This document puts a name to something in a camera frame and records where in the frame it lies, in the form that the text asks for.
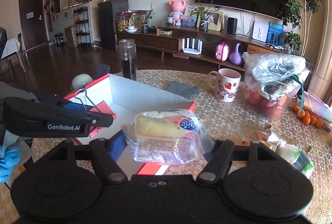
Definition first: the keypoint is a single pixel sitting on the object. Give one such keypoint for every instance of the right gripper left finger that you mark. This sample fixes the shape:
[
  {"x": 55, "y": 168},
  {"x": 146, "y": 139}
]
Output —
[{"x": 104, "y": 155}]

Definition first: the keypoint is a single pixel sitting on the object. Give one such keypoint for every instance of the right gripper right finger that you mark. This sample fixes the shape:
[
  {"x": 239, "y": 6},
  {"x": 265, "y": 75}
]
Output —
[{"x": 218, "y": 162}]

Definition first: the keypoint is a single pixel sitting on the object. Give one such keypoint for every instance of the bagged yellow bread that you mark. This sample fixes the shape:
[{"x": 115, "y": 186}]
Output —
[{"x": 167, "y": 137}]

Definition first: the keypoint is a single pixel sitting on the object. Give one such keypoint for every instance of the pink binder clip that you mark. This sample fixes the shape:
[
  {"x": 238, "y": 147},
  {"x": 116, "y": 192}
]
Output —
[{"x": 102, "y": 114}]

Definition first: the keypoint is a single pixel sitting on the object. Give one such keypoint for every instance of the blue gloved left hand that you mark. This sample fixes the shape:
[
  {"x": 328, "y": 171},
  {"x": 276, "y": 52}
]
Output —
[{"x": 10, "y": 155}]

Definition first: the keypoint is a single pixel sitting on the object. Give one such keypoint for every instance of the crumpled snack wrapper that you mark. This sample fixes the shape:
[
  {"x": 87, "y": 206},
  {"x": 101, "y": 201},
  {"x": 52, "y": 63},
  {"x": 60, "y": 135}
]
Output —
[{"x": 268, "y": 138}]

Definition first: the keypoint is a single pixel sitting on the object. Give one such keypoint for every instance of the red cardboard box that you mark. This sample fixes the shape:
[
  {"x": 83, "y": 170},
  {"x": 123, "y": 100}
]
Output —
[{"x": 126, "y": 98}]

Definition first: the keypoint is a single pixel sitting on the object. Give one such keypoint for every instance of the grey folded cloth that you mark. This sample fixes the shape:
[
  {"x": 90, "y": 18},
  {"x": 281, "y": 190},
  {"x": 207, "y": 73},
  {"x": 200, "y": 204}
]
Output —
[{"x": 187, "y": 91}]

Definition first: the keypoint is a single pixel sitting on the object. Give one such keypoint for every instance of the white green tissue pack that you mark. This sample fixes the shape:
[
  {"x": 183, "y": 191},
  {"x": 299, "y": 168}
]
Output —
[{"x": 297, "y": 158}]

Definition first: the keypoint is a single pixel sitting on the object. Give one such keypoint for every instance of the pink strawberry mug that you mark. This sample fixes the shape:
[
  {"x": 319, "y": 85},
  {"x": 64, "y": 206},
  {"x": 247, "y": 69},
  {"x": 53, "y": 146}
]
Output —
[{"x": 224, "y": 84}]

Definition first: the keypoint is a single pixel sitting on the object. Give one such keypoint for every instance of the orange tangerine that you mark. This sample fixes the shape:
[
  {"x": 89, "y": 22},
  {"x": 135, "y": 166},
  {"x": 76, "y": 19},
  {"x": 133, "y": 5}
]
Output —
[
  {"x": 319, "y": 123},
  {"x": 306, "y": 120},
  {"x": 302, "y": 114},
  {"x": 313, "y": 120}
]

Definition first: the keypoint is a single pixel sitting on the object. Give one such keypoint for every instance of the plastic bag of apples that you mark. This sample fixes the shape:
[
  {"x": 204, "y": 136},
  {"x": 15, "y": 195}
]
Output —
[{"x": 272, "y": 80}]

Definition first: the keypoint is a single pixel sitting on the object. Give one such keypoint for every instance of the purple vase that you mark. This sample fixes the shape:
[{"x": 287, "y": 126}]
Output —
[{"x": 235, "y": 57}]

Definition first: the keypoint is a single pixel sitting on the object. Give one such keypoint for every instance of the wooden tv cabinet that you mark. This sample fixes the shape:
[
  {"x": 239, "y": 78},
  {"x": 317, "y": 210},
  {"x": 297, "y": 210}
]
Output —
[{"x": 168, "y": 39}]

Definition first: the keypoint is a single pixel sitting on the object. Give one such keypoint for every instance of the stack of plastic folders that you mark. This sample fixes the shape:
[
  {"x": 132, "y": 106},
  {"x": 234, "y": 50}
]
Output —
[{"x": 318, "y": 108}]

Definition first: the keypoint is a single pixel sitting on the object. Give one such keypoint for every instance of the white router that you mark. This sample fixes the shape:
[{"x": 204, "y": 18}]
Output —
[{"x": 192, "y": 46}]

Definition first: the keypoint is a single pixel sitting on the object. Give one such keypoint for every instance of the glass jar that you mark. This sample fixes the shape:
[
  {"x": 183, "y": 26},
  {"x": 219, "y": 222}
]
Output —
[{"x": 128, "y": 59}]

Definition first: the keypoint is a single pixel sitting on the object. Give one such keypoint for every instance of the black speaker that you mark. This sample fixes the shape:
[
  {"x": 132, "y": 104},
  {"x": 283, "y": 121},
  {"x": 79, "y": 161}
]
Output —
[{"x": 232, "y": 25}]

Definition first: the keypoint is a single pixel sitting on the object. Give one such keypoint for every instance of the pink plush doll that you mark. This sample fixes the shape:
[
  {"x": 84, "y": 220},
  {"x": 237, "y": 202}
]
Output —
[{"x": 177, "y": 11}]

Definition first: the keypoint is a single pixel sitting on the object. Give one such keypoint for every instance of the green potted tree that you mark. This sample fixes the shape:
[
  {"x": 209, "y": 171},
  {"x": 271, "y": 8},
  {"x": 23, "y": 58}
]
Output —
[{"x": 298, "y": 15}]

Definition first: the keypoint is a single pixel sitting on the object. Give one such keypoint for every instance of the yellow photo frame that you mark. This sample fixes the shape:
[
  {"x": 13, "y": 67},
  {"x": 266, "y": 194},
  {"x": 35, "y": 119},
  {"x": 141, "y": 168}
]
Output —
[{"x": 211, "y": 20}]

